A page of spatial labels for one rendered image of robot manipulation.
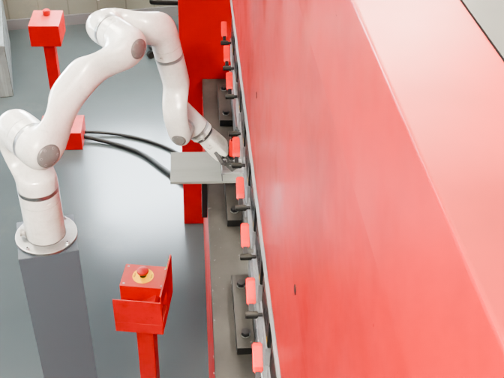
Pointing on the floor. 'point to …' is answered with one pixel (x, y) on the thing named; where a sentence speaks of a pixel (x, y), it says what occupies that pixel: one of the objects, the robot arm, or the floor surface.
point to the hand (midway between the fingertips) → (231, 160)
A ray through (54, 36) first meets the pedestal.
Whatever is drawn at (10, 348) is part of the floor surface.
